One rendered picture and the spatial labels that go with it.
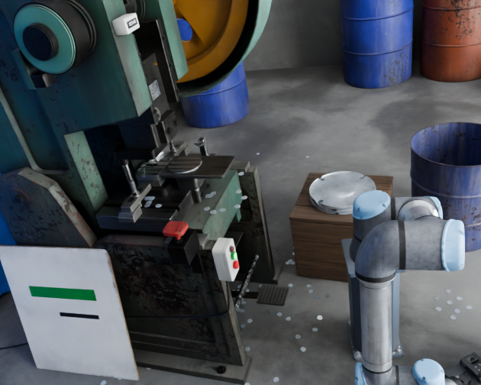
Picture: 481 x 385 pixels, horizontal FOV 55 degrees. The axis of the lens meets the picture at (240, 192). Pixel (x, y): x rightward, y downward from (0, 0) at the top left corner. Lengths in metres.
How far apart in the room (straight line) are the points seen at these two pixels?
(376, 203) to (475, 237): 0.93
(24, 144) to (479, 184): 1.79
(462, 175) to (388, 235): 1.07
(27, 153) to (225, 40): 0.81
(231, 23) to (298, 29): 3.11
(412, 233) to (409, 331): 0.97
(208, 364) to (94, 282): 0.55
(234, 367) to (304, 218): 0.67
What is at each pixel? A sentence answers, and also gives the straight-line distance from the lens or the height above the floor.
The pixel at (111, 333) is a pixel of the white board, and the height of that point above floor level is 0.22.
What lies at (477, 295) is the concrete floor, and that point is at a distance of 2.22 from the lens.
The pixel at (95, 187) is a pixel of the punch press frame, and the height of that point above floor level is 0.77.
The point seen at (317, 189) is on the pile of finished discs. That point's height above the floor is 0.39.
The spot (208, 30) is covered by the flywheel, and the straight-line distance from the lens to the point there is 1.86.
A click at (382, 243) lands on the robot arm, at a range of 1.11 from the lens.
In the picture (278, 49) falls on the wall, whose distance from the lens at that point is 4.96.
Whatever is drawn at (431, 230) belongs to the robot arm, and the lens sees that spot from 1.12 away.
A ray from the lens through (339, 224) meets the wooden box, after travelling 2.00.
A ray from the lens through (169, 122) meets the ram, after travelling 1.62.
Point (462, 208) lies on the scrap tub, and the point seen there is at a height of 0.26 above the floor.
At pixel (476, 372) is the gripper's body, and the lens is 1.51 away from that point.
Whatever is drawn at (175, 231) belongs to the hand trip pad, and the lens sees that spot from 1.39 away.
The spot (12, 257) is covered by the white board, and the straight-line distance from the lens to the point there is 2.02.
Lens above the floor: 1.55
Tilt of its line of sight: 32 degrees down
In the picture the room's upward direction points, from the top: 11 degrees counter-clockwise
